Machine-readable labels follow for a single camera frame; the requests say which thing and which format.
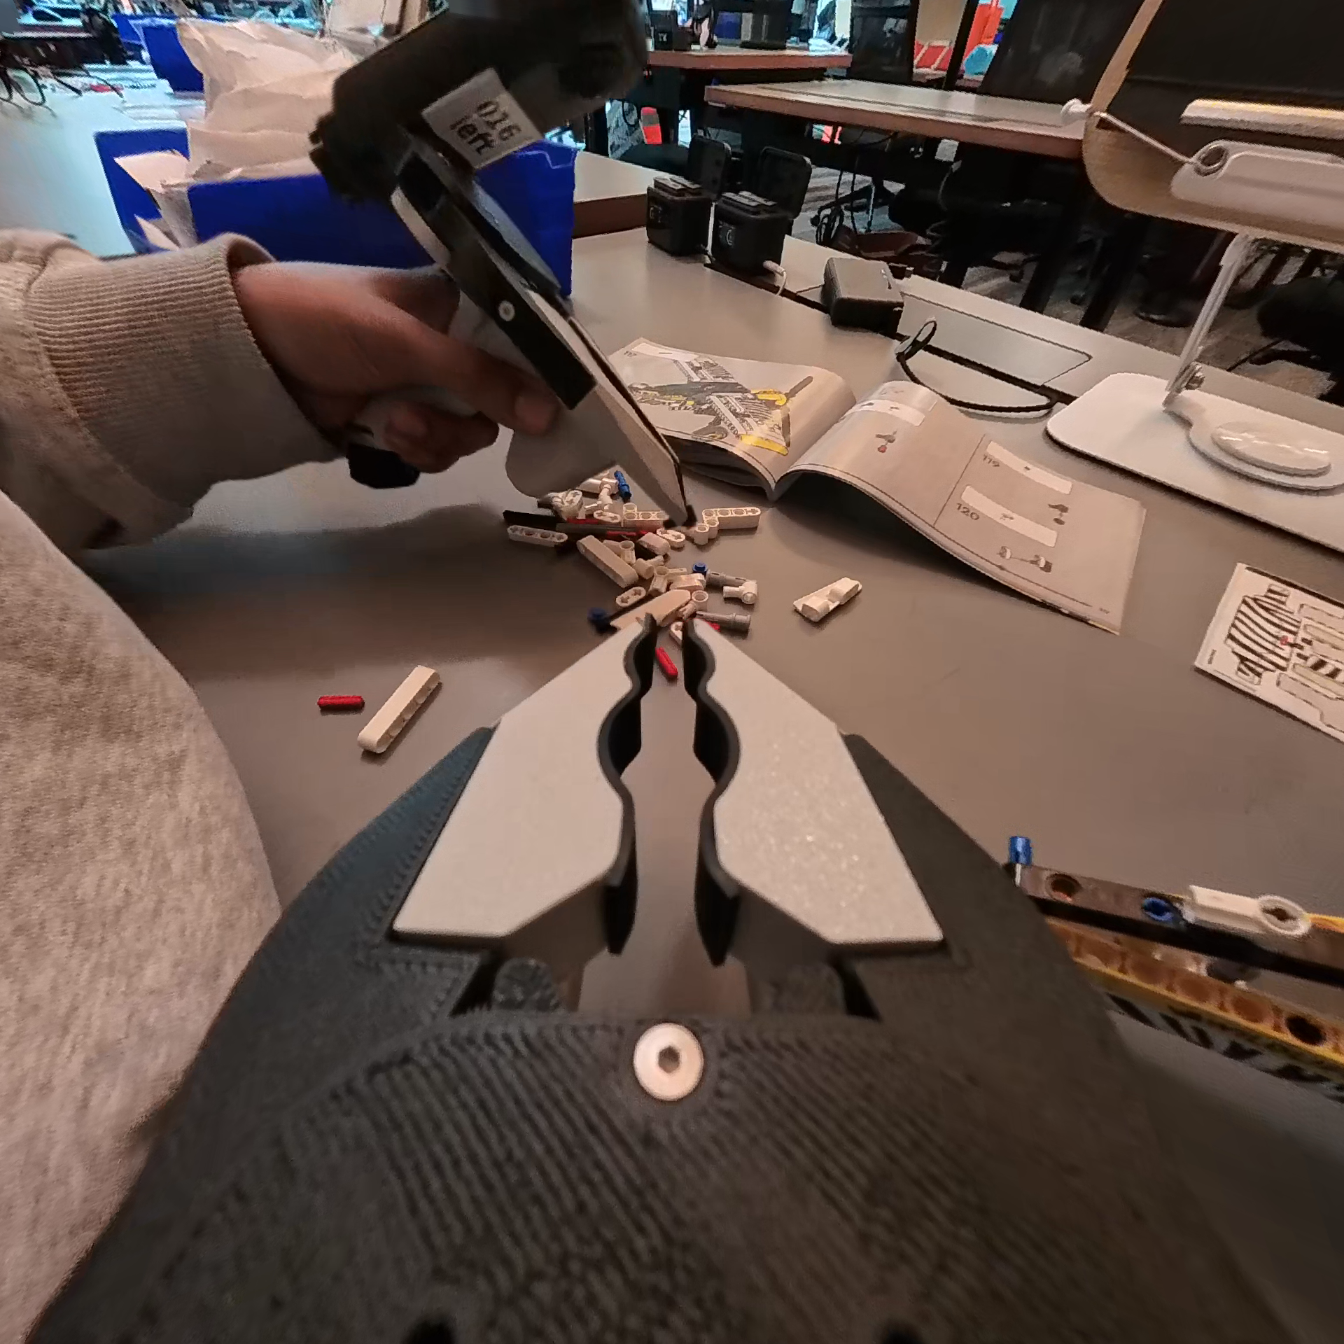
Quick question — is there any person's grey hoodie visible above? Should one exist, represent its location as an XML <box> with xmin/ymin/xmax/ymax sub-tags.
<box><xmin>0</xmin><ymin>492</ymin><xmax>285</xmax><ymax>1344</ymax></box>

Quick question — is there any blue plastic bin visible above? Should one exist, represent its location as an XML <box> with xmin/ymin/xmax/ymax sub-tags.
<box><xmin>94</xmin><ymin>130</ymin><xmax>578</xmax><ymax>297</ymax></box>

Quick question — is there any white crumpled paper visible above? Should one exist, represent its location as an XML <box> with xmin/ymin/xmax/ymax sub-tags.
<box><xmin>143</xmin><ymin>14</ymin><xmax>366</xmax><ymax>229</ymax></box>

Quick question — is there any black power adapter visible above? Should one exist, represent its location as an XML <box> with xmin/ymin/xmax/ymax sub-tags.
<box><xmin>819</xmin><ymin>255</ymin><xmax>907</xmax><ymax>336</ymax></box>

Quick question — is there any zebra striped sticker sheet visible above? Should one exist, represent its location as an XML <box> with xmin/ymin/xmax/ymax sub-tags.
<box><xmin>1194</xmin><ymin>563</ymin><xmax>1344</xmax><ymax>744</ymax></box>

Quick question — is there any open instruction booklet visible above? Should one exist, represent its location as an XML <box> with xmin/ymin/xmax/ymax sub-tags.
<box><xmin>606</xmin><ymin>336</ymin><xmax>1150</xmax><ymax>639</ymax></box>

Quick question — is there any white yellow lego plane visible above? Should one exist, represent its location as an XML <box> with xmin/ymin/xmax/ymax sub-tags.
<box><xmin>999</xmin><ymin>833</ymin><xmax>1344</xmax><ymax>1085</ymax></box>

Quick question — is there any grey closed laptop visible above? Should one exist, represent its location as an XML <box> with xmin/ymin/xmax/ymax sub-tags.
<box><xmin>776</xmin><ymin>283</ymin><xmax>1095</xmax><ymax>393</ymax></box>

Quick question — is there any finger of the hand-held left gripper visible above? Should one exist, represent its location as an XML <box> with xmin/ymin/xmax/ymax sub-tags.
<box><xmin>600</xmin><ymin>353</ymin><xmax>692</xmax><ymax>527</ymax></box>
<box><xmin>502</xmin><ymin>306</ymin><xmax>682</xmax><ymax>522</ymax></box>

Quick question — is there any person's left forearm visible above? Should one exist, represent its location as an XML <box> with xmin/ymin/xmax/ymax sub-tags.
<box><xmin>0</xmin><ymin>229</ymin><xmax>352</xmax><ymax>549</ymax></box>

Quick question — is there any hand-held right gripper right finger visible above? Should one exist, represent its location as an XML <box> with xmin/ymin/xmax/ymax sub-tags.
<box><xmin>682</xmin><ymin>620</ymin><xmax>945</xmax><ymax>962</ymax></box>

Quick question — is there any pile of loose lego pieces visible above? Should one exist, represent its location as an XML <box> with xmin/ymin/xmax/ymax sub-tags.
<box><xmin>502</xmin><ymin>467</ymin><xmax>765</xmax><ymax>642</ymax></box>

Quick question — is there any white flat lego beam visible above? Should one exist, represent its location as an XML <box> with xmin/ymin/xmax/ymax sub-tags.
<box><xmin>357</xmin><ymin>662</ymin><xmax>443</xmax><ymax>755</ymax></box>

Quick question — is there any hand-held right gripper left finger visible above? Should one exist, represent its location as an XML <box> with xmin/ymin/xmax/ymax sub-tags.
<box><xmin>389</xmin><ymin>619</ymin><xmax>660</xmax><ymax>961</ymax></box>

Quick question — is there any person's left hand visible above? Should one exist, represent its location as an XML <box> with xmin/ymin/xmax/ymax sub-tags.
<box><xmin>232</xmin><ymin>262</ymin><xmax>562</xmax><ymax>478</ymax></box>

